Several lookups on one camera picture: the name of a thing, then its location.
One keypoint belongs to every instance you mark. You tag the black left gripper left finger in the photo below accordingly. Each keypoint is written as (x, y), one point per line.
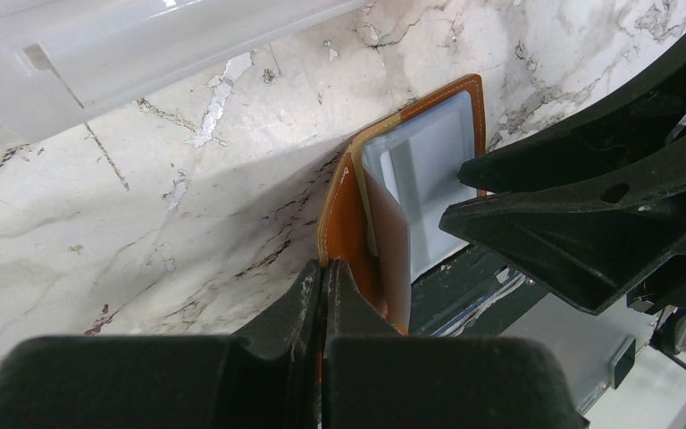
(261, 376)

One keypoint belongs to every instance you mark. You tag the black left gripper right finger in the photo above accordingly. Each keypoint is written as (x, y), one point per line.
(376, 377)

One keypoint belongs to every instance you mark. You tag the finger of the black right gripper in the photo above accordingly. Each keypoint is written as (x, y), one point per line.
(620, 129)
(592, 241)

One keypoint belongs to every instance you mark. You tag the brown leather card holder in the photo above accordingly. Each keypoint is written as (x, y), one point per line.
(390, 187)

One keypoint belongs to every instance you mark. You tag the white plastic bin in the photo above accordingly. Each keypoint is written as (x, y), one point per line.
(63, 63)

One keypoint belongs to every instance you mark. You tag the black metal base rail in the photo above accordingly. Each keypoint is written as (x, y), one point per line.
(471, 293)

